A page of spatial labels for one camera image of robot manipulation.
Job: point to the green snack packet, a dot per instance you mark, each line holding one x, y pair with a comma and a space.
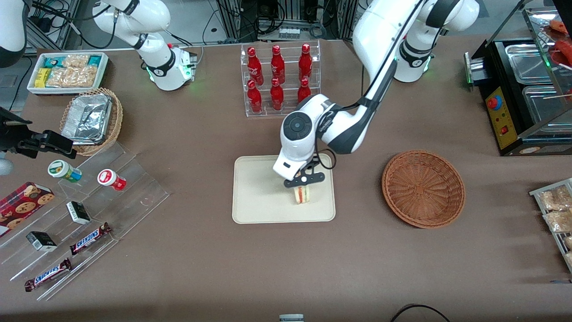
53, 61

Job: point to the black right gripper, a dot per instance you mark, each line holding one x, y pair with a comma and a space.
10, 134

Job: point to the clear acrylic bottle rack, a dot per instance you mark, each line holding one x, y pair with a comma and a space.
288, 107

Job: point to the steel food pan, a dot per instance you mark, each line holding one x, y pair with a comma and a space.
527, 62
545, 105

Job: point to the teal snack packet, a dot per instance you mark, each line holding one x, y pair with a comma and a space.
94, 61

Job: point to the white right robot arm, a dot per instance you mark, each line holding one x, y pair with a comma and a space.
156, 58

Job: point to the small dark green box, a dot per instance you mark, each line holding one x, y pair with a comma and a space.
41, 241
78, 213

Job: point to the large clear cracker bag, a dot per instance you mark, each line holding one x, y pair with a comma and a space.
71, 77

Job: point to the sandwich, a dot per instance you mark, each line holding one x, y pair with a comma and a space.
301, 196

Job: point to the red cola bottle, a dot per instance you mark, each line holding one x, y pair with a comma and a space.
304, 91
277, 65
276, 96
254, 98
254, 67
305, 62

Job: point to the small grey white device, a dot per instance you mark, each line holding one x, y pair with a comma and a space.
291, 318

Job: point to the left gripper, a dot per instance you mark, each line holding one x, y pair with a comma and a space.
315, 159

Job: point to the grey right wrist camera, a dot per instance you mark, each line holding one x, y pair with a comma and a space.
4, 165

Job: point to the yellow snack packet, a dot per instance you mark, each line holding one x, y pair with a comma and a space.
42, 77

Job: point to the silver foil packets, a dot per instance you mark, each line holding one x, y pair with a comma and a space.
87, 118

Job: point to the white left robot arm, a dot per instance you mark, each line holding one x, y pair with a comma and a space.
380, 27

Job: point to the white power strip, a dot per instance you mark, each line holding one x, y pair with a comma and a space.
289, 32

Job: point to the green sunflower-lidded jar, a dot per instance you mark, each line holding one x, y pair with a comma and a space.
62, 170

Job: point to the clear acrylic stepped display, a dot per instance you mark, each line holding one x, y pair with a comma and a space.
138, 188

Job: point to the white plastic snack bin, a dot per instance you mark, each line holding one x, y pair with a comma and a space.
105, 74

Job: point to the cream plastic tray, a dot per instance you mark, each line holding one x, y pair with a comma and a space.
259, 197

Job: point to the red-lidded small jar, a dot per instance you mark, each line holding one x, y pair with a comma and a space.
109, 179

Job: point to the clear bag of snacks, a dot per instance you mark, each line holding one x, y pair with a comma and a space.
554, 199
558, 221
568, 242

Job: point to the small clear cracker bag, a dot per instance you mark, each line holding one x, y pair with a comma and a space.
76, 61

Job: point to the red tartan cookie box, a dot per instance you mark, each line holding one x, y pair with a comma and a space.
24, 203

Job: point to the light wicker basket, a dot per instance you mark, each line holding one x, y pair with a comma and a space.
117, 116

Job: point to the brown wicker basket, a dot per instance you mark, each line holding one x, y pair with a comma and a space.
422, 190

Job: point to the Snickers chocolate bar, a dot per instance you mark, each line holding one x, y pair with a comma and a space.
89, 238
48, 274

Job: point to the black food warmer machine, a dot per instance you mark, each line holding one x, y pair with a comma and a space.
502, 120

